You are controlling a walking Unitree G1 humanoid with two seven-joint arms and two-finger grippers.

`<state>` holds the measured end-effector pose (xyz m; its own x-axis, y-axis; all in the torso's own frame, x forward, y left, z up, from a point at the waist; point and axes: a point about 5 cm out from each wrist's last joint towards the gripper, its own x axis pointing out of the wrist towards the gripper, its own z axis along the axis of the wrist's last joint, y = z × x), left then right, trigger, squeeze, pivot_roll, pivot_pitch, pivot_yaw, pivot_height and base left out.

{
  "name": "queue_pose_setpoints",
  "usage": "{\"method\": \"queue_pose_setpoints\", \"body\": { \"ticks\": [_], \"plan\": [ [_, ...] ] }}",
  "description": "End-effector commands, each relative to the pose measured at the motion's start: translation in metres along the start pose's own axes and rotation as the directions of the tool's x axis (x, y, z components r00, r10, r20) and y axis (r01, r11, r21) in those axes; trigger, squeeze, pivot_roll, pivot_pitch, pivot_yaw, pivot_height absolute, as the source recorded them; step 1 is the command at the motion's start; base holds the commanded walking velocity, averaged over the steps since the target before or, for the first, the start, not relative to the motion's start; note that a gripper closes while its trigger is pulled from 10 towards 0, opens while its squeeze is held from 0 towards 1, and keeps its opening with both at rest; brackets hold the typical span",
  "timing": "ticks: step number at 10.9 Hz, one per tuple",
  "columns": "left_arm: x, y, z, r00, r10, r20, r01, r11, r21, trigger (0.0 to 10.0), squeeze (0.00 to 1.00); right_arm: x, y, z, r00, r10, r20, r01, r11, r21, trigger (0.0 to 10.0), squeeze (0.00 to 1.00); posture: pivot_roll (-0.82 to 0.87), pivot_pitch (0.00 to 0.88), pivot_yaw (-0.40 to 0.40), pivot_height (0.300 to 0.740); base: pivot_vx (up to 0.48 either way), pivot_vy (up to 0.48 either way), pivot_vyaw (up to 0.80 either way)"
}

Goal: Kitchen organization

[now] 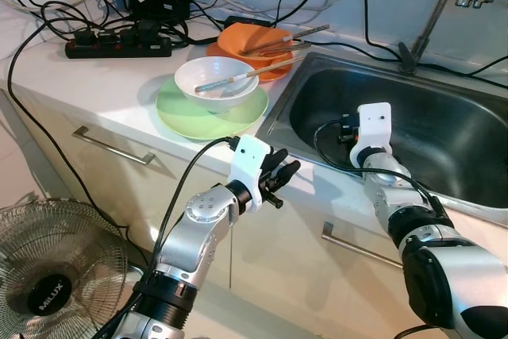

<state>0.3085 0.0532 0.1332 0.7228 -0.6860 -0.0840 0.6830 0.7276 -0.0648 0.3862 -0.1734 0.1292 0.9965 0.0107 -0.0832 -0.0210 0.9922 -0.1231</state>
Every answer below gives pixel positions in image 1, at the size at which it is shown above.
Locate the white kitchen cabinet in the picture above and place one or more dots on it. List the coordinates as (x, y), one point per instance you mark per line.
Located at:
(278, 275)

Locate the stainless steel kitchen sink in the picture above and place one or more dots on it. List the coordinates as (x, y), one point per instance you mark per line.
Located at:
(452, 125)

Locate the black power strip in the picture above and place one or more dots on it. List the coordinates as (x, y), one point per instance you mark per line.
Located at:
(119, 49)

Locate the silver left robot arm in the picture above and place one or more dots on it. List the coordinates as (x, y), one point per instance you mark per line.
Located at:
(198, 224)

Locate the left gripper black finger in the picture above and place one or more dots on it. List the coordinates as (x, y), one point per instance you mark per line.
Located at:
(278, 160)
(290, 172)

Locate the orange plate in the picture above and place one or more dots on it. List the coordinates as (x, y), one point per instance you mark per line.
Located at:
(274, 76)

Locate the wooden chopstick silver end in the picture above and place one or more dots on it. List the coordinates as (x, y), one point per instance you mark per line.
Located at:
(238, 78)
(246, 74)

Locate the flat black power brick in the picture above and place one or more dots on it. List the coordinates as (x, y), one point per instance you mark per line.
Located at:
(250, 21)

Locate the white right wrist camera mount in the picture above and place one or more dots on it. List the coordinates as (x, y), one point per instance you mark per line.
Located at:
(373, 125)

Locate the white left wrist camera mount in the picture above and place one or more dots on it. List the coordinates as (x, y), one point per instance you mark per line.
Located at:
(250, 160)

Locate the orange bowl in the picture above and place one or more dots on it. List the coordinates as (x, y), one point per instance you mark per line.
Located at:
(238, 41)

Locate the white bowl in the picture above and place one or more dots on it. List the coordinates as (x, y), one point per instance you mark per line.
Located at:
(202, 69)

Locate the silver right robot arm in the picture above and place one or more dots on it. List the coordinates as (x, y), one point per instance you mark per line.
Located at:
(468, 275)

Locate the metal sink faucet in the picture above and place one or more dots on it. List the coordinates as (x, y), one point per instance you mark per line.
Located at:
(409, 59)

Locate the metal tipped chopstick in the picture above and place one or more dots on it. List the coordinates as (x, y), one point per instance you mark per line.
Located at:
(287, 39)
(282, 48)

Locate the green plate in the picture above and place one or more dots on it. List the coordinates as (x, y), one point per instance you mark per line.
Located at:
(190, 125)

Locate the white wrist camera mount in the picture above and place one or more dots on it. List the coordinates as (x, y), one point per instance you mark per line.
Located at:
(373, 125)
(250, 160)

